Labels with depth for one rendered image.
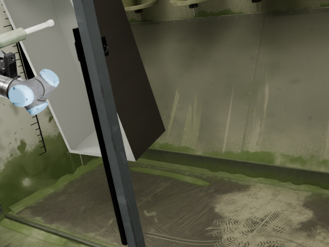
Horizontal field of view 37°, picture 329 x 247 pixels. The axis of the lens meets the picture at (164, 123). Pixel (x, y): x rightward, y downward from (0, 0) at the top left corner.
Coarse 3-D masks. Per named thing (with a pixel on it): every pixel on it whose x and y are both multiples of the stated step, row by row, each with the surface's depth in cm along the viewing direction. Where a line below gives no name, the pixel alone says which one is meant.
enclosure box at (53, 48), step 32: (0, 0) 290; (32, 0) 308; (64, 0) 312; (96, 0) 269; (32, 32) 309; (64, 32) 328; (128, 32) 292; (32, 64) 311; (64, 64) 331; (128, 64) 293; (64, 96) 333; (128, 96) 295; (64, 128) 335; (128, 128) 297; (160, 128) 322; (128, 160) 308
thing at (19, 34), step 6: (42, 24) 238; (48, 24) 240; (12, 30) 226; (18, 30) 227; (24, 30) 229; (30, 30) 232; (36, 30) 235; (0, 36) 220; (6, 36) 222; (12, 36) 223; (18, 36) 225; (24, 36) 229; (0, 42) 219; (6, 42) 221; (12, 42) 225; (0, 48) 222
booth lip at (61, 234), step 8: (8, 216) 359; (24, 224) 347; (32, 224) 340; (40, 224) 337; (48, 232) 329; (56, 232) 324; (64, 232) 321; (72, 240) 314; (80, 240) 308; (88, 240) 306
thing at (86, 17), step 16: (80, 0) 156; (80, 16) 158; (80, 32) 161; (96, 32) 161; (96, 48) 162; (96, 64) 162; (96, 80) 165; (96, 96) 167; (112, 96) 169; (112, 112) 169; (112, 128) 170; (112, 144) 171; (112, 160) 174; (112, 176) 178; (128, 176) 178; (128, 192) 178; (128, 208) 179; (128, 224) 182; (128, 240) 186
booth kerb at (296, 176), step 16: (160, 160) 399; (176, 160) 388; (192, 160) 377; (208, 160) 367; (224, 160) 357; (240, 160) 349; (256, 176) 344; (272, 176) 336; (288, 176) 328; (304, 176) 320; (320, 176) 313
